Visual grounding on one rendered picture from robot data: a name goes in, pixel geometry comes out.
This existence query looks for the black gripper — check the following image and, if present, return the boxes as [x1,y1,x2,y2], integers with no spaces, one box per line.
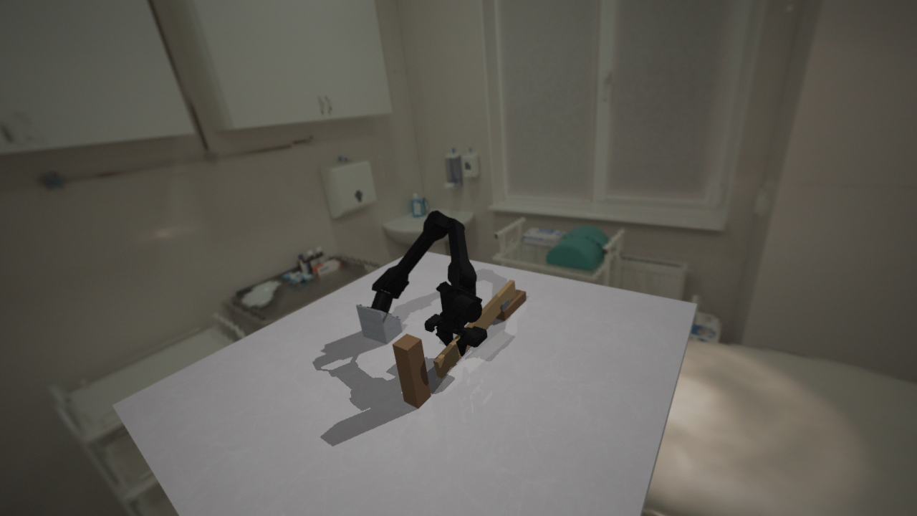
[425,310,487,357]

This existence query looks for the long brown wooden rail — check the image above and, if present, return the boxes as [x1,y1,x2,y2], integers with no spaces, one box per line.
[433,280,516,378]

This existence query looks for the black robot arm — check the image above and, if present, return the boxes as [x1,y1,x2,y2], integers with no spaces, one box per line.
[370,211,482,324]

